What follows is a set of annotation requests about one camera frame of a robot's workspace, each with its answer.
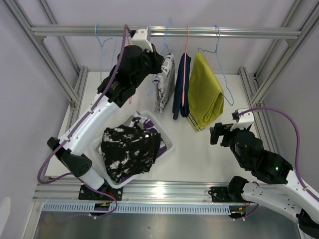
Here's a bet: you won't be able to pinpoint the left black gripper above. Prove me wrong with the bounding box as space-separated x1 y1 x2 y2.
131 43 163 89

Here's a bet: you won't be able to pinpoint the light blue hanger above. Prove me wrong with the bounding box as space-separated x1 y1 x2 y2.
197 25 235 106
146 17 175 97
94 23 117 83

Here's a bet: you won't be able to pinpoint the purple camouflage trousers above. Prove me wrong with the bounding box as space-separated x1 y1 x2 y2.
123 112 167 158

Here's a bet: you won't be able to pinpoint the olive yellow trousers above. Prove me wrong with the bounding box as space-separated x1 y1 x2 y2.
187 50 224 132

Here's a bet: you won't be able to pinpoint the white plastic basket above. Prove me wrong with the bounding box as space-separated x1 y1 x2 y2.
88 111 174 189

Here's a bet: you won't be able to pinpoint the black white patterned trousers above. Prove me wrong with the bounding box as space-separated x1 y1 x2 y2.
101 125 161 183

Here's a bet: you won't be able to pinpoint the pink hanger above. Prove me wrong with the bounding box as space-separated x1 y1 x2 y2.
127 31 132 104
182 25 190 107

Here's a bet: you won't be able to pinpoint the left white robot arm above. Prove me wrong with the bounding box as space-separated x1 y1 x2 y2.
47 44 163 200

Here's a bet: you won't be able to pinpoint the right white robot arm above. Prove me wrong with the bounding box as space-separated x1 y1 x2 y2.
208 122 319 239

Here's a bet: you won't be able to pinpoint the grey white printed trousers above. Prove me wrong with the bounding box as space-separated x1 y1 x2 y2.
153 53 175 114

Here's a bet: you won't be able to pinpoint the navy blue trousers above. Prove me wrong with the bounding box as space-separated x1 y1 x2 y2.
172 54 191 120

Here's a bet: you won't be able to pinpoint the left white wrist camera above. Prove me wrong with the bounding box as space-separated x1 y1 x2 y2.
131 27 153 52

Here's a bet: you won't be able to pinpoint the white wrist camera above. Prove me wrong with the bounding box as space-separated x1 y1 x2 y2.
231 109 254 131
131 27 153 52

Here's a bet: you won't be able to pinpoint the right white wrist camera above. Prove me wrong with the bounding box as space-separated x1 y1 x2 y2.
231 109 254 131

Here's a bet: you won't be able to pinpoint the aluminium frame right struts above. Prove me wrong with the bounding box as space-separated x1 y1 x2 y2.
238 0 319 150

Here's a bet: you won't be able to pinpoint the aluminium frame struts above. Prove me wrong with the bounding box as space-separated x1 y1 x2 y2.
238 0 319 150
4 0 89 130

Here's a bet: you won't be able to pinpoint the aluminium hanging rail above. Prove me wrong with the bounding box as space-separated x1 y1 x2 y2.
31 24 302 40

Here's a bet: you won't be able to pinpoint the aluminium frame left struts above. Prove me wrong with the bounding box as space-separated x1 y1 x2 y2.
4 0 89 130

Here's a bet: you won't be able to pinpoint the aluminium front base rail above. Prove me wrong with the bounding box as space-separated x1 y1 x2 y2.
32 177 228 205

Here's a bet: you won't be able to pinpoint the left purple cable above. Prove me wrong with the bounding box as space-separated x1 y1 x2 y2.
37 23 133 220

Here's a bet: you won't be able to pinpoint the grey slotted cable duct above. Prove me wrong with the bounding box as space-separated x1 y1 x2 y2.
42 202 244 215

